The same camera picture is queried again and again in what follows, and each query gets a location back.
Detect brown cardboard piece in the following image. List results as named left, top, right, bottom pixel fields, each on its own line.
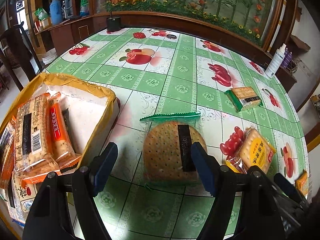
left=290, top=34, right=311, bottom=53

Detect green square cracker packet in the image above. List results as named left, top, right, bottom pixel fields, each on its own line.
left=224, top=86, right=262, bottom=112

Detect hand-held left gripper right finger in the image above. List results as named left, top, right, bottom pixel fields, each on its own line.
left=190, top=142, right=288, bottom=240

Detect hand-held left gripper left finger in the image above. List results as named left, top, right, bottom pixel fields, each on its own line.
left=22, top=142, right=118, bottom=240

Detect round cracker packet black strip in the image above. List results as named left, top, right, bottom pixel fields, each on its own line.
left=139, top=111, right=208, bottom=190

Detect tangled cables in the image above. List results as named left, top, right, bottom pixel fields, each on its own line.
left=291, top=57, right=305, bottom=72

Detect orange cracker packet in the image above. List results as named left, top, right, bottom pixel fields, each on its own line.
left=0, top=116, right=17, bottom=189
left=12, top=94, right=62, bottom=184
left=47, top=92, right=82, bottom=169

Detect grey-blue thermos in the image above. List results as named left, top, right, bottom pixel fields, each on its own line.
left=61, top=0, right=73, bottom=18

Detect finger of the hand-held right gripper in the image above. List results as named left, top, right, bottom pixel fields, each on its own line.
left=273, top=173, right=308, bottom=202

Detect dark wooden chair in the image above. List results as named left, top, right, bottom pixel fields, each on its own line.
left=0, top=27, right=43, bottom=90

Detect white red-print snack packet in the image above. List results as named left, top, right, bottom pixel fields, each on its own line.
left=7, top=177, right=38, bottom=224

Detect small yellow snack packet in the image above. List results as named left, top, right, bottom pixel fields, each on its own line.
left=295, top=170, right=309, bottom=197

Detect wooden side cabinet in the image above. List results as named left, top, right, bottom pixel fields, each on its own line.
left=262, top=52, right=298, bottom=93

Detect green fruit-print tablecloth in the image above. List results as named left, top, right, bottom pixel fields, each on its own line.
left=37, top=27, right=309, bottom=240

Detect white bucket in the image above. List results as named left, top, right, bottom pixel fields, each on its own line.
left=41, top=49, right=58, bottom=65

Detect small black device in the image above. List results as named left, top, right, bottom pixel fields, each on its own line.
left=106, top=11, right=122, bottom=33

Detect low wooden cabinet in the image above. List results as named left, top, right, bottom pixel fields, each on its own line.
left=47, top=15, right=108, bottom=55

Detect green bag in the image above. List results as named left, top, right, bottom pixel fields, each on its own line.
left=34, top=7, right=49, bottom=21

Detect white spray bottle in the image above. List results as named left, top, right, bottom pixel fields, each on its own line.
left=264, top=43, right=287, bottom=79

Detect yellow square cracker packet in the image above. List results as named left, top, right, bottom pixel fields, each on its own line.
left=225, top=127, right=277, bottom=174

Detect blue thermos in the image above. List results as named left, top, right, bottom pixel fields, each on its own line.
left=49, top=0, right=63, bottom=25

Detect white box with yellow tape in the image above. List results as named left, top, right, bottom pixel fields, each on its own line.
left=0, top=72, right=121, bottom=233

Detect purple bottles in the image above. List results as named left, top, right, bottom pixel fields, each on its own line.
left=281, top=48, right=289, bottom=68

